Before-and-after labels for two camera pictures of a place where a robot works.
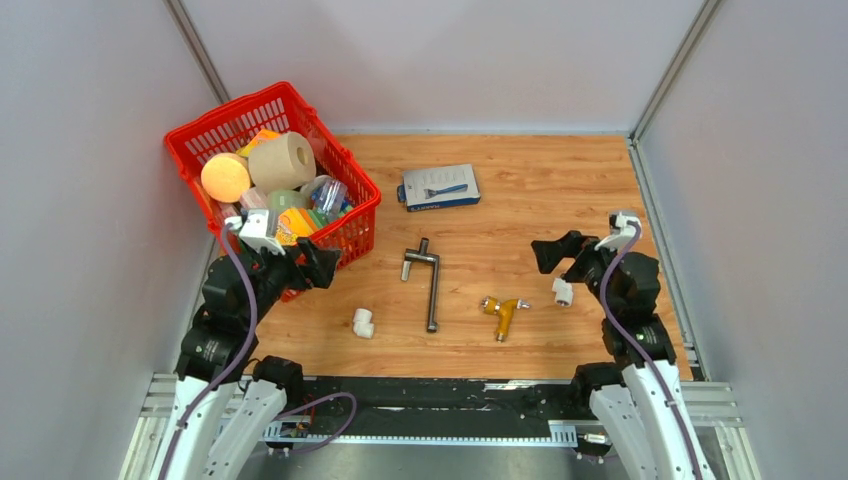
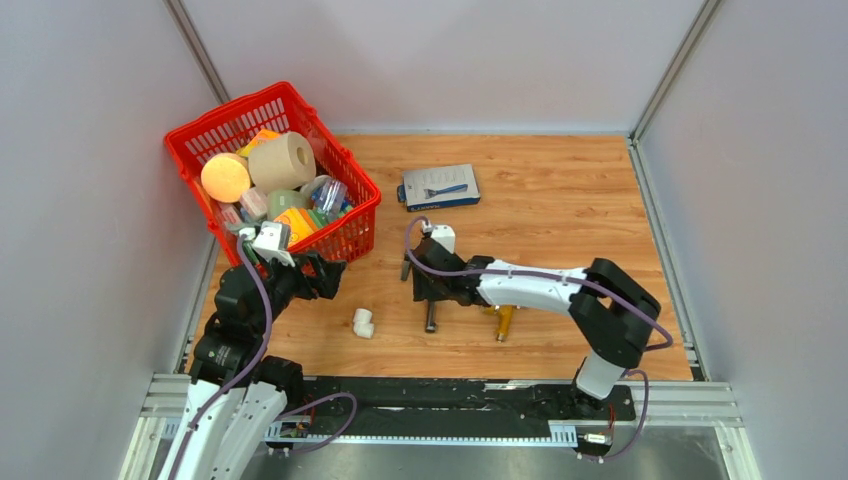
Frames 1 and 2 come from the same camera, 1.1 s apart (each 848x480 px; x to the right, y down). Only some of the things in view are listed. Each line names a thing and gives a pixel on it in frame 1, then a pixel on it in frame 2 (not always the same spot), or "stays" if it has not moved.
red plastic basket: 282,109 stays
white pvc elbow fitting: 363,325 stays
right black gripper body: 590,266 → 429,289
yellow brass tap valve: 505,310 stays
